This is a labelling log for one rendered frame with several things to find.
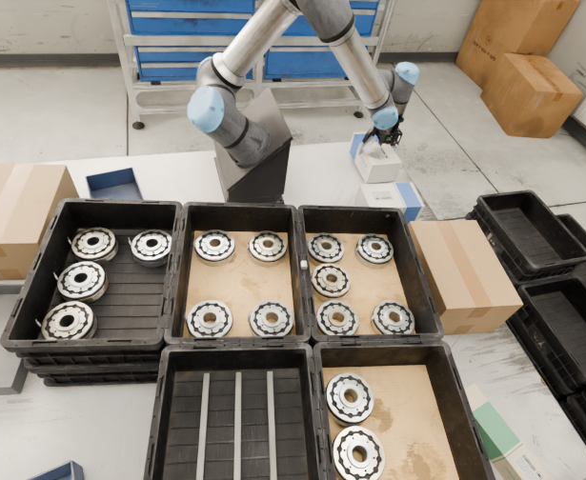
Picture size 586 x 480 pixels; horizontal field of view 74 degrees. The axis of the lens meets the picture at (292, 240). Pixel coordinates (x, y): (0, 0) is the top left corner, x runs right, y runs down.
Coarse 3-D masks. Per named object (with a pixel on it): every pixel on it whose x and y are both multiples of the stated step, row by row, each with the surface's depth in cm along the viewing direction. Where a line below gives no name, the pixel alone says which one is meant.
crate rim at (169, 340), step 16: (240, 208) 103; (256, 208) 104; (272, 208) 104; (288, 208) 105; (176, 256) 90; (176, 272) 88; (176, 288) 85; (304, 288) 89; (304, 304) 86; (304, 320) 84; (240, 336) 80; (256, 336) 80; (272, 336) 80; (288, 336) 81; (304, 336) 81
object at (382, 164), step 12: (360, 132) 153; (360, 144) 148; (384, 144) 150; (360, 156) 149; (372, 156) 144; (384, 156) 145; (396, 156) 145; (360, 168) 150; (372, 168) 142; (384, 168) 143; (396, 168) 145; (372, 180) 147; (384, 180) 148
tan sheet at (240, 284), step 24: (240, 240) 108; (192, 264) 102; (240, 264) 103; (288, 264) 105; (192, 288) 97; (216, 288) 98; (240, 288) 99; (264, 288) 99; (288, 288) 100; (240, 312) 94
